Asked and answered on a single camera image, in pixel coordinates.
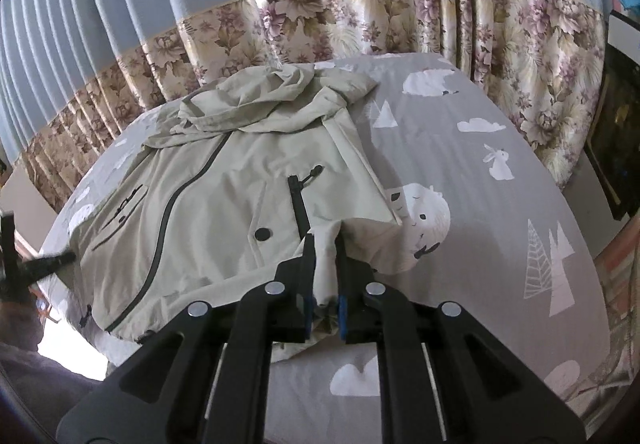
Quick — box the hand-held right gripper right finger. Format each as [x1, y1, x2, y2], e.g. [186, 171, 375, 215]
[335, 234, 586, 444]

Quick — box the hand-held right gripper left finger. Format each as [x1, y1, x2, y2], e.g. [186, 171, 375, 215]
[57, 233, 317, 444]

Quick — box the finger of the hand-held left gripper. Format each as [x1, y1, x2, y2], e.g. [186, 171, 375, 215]
[16, 250, 77, 285]

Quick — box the beige hooded jacket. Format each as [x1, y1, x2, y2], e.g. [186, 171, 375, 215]
[70, 63, 403, 365]

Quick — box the person's left forearm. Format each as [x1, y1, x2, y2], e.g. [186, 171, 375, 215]
[0, 341, 103, 407]

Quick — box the person's left hand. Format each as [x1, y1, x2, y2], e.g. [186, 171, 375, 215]
[0, 299, 41, 352]

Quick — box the grey animal print bed sheet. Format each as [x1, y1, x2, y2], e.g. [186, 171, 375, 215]
[37, 52, 613, 444]

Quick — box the dark framed picture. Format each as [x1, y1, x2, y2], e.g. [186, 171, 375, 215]
[582, 9, 640, 221]

